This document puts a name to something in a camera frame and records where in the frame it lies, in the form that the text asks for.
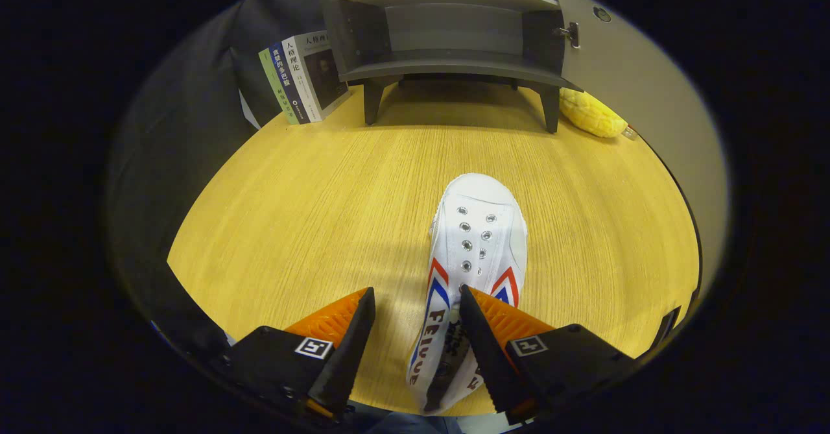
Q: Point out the yellow plush toy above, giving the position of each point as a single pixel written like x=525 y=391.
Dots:
x=590 y=115

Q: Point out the white spine book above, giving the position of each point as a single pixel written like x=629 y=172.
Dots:
x=318 y=71

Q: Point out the black backdrop cloth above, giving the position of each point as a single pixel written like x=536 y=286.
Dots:
x=181 y=148

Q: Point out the person's leg in jeans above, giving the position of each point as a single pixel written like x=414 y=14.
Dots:
x=402 y=424

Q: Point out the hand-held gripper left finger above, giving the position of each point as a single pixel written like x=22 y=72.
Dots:
x=347 y=356

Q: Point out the dark blue spine book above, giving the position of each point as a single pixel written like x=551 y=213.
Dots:
x=288 y=80

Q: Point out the white canvas shoe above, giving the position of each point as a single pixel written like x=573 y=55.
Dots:
x=476 y=239

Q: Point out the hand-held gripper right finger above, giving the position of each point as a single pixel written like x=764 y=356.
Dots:
x=489 y=362

